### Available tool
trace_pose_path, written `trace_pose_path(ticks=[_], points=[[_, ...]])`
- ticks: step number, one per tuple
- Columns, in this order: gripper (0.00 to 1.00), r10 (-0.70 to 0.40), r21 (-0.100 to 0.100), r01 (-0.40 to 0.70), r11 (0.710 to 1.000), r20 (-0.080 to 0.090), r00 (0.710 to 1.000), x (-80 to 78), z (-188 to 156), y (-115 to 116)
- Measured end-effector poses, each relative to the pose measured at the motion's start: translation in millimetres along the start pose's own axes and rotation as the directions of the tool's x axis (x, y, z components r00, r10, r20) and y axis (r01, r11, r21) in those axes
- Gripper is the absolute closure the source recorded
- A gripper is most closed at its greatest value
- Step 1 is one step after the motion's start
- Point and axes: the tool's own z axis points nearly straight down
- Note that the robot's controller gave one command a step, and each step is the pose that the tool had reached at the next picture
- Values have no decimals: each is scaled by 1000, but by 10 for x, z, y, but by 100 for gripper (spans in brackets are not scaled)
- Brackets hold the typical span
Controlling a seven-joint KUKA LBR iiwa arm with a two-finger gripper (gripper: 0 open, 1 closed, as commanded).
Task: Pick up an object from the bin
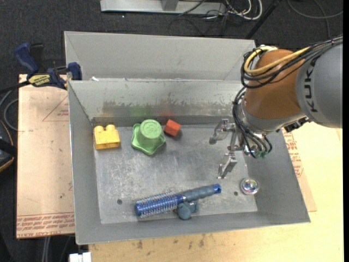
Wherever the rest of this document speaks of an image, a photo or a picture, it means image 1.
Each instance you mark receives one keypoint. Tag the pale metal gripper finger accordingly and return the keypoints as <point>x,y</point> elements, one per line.
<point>228,164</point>
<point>222,131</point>

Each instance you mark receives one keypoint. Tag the shiny silver metal dome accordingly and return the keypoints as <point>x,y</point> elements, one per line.
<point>249,186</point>

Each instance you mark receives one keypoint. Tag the red-brown small block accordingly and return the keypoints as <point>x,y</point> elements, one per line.
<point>171,128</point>

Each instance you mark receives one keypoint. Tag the blue-grey rubber lump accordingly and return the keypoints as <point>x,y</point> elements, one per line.
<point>186,211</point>

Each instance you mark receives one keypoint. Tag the grey metal bin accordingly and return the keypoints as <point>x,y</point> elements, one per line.
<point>163,168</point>

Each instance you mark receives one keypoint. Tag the green toy cup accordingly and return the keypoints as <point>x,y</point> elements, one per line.
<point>148,136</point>

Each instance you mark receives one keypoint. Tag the blue round hair brush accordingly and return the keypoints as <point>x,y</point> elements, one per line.
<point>163,203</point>

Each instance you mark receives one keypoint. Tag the yellow toy brick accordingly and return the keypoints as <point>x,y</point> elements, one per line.
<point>107,138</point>

